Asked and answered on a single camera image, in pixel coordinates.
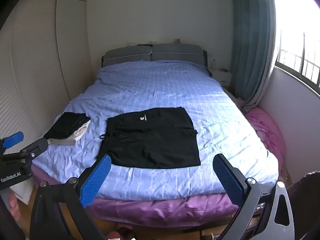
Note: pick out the small clear bottle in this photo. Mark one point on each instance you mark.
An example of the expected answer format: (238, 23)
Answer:
(213, 64)

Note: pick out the grey padded headboard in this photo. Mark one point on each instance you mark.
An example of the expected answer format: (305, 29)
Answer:
(175, 52)

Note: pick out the purple bed skirt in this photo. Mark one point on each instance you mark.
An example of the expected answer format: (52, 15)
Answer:
(162, 210)

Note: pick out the white nightstand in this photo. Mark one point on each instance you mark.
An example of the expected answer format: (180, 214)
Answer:
(221, 76)

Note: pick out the beige louvred wardrobe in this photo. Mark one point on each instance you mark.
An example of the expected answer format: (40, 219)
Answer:
(37, 67)

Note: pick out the teal curtain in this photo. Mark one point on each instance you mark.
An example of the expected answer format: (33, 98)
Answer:
(252, 42)

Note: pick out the red slippers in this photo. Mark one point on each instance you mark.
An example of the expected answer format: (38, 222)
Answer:
(120, 233)

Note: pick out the small purple figurine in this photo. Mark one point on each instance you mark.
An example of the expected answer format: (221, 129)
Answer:
(178, 40)

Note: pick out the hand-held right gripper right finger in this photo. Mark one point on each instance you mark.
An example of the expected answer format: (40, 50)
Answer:
(228, 180)

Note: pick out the barred window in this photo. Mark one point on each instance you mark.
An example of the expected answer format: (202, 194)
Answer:
(297, 30)

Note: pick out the stack of folded clothes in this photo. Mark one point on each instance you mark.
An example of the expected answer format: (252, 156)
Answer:
(67, 128)

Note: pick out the dark brown chair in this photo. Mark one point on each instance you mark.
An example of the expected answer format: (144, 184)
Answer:
(306, 195)

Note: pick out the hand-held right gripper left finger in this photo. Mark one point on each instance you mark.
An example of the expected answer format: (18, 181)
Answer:
(96, 180)

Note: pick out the blue patterned bed sheet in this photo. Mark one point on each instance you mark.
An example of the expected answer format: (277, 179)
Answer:
(162, 87)

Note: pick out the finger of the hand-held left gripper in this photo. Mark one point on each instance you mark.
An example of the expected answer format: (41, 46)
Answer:
(12, 140)
(37, 146)

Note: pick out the pink blanket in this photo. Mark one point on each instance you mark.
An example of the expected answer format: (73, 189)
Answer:
(267, 130)

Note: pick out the black pants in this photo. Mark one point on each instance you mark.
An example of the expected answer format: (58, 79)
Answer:
(150, 140)

